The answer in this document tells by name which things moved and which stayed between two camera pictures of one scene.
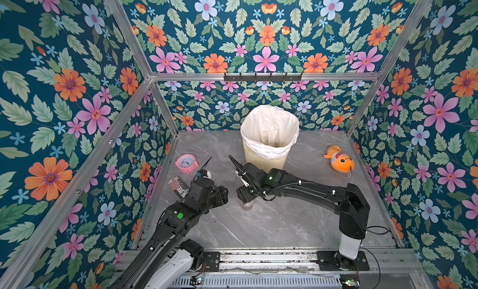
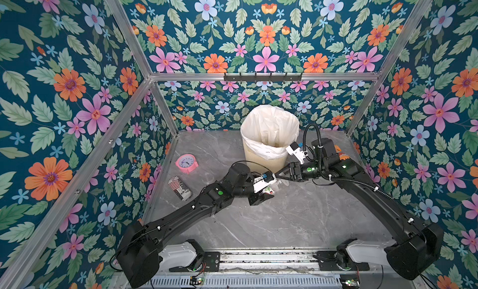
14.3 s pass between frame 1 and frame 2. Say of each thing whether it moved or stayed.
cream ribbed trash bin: stayed
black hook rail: stayed
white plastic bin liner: stayed
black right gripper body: moved
